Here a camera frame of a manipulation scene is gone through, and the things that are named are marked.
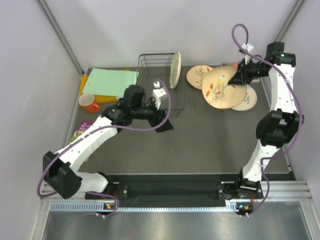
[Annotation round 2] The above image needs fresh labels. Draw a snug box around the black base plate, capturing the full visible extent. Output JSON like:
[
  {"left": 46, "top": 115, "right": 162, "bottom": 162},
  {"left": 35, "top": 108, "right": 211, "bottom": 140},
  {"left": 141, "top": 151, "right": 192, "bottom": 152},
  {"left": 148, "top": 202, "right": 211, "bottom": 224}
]
[{"left": 84, "top": 181, "right": 263, "bottom": 201}]

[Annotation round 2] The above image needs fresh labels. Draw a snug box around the cream plate with sprig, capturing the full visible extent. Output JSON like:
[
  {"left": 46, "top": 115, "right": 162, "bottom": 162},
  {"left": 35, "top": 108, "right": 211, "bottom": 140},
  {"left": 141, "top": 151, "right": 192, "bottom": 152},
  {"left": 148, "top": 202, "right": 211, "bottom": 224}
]
[{"left": 169, "top": 51, "right": 182, "bottom": 89}]

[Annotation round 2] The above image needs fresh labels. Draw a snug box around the dark paperback book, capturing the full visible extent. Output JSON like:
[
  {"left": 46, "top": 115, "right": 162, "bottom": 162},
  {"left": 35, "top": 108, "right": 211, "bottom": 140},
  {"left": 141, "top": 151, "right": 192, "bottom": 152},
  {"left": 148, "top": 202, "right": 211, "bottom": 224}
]
[{"left": 220, "top": 63, "right": 261, "bottom": 83}]

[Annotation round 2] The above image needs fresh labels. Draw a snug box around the purple treehouse book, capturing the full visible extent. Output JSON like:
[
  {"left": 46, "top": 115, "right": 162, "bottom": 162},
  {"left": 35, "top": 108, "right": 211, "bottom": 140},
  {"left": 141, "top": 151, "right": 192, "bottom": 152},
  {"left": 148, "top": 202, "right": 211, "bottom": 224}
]
[{"left": 69, "top": 121, "right": 92, "bottom": 144}]

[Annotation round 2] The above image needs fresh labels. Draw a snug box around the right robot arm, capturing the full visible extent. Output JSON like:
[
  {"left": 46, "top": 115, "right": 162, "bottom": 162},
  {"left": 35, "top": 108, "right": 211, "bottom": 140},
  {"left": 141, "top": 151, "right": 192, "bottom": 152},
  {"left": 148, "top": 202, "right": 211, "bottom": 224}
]
[{"left": 220, "top": 41, "right": 304, "bottom": 200}]

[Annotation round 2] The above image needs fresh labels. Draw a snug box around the orange mug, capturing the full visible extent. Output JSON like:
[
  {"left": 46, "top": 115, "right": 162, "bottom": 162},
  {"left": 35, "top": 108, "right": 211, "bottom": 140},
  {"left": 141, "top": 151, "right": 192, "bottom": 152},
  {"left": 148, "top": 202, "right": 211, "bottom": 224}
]
[{"left": 78, "top": 93, "right": 100, "bottom": 114}]

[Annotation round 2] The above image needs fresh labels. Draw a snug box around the aluminium front rail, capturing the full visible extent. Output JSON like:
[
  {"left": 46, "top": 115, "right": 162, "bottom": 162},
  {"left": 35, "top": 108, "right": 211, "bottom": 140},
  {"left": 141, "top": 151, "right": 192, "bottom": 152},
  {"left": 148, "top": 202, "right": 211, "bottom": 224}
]
[{"left": 40, "top": 181, "right": 313, "bottom": 202}]

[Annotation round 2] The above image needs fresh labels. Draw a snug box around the grey slotted cable duct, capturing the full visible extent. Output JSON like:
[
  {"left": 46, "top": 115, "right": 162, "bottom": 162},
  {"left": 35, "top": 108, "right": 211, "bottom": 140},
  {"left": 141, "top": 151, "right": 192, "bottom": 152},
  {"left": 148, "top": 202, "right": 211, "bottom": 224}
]
[{"left": 49, "top": 201, "right": 253, "bottom": 213}]

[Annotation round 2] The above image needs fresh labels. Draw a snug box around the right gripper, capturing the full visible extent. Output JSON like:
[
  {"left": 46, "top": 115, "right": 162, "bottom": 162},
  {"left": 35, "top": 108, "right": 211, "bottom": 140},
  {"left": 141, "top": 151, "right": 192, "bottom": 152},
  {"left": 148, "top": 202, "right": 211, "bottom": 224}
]
[{"left": 227, "top": 58, "right": 269, "bottom": 87}]

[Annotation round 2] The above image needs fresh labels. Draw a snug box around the green paper folder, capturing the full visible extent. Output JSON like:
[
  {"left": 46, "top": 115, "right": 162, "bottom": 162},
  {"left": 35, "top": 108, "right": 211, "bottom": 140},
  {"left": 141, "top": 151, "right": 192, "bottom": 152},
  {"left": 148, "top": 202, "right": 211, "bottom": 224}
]
[{"left": 82, "top": 68, "right": 140, "bottom": 98}]

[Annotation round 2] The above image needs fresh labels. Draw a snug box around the bird plate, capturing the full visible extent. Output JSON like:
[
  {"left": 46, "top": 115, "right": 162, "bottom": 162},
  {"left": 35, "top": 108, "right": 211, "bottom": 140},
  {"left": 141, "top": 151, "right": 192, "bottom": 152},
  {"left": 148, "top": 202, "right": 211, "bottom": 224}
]
[
  {"left": 186, "top": 65, "right": 213, "bottom": 90},
  {"left": 202, "top": 66, "right": 247, "bottom": 109}
]

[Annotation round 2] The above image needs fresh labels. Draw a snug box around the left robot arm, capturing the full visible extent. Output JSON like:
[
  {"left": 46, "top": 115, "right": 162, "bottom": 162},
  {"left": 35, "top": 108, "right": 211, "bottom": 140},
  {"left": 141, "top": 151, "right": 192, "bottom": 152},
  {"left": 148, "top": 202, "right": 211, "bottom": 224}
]
[{"left": 40, "top": 80, "right": 174, "bottom": 199}]

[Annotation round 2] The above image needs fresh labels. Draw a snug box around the blue and white plate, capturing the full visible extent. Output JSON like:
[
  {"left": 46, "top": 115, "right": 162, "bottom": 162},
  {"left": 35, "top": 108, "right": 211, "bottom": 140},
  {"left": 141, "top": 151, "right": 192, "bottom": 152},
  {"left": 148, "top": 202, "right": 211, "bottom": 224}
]
[{"left": 231, "top": 85, "right": 258, "bottom": 111}]

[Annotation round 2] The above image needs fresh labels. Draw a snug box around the black wire dish rack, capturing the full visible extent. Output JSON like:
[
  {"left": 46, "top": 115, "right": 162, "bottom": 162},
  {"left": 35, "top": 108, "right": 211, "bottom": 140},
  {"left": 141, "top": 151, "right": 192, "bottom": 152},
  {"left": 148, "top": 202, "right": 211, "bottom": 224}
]
[{"left": 136, "top": 51, "right": 187, "bottom": 118}]

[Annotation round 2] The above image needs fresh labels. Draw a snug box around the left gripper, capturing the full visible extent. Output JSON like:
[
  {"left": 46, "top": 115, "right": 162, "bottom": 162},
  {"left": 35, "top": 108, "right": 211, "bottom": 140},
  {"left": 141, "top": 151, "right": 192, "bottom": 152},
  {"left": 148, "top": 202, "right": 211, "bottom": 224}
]
[{"left": 131, "top": 97, "right": 174, "bottom": 132}]

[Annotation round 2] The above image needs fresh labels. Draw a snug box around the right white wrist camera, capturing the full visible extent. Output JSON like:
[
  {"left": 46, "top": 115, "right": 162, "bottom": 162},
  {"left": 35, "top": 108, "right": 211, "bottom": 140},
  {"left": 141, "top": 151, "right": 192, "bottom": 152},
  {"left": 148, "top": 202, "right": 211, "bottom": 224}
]
[{"left": 239, "top": 43, "right": 254, "bottom": 65}]

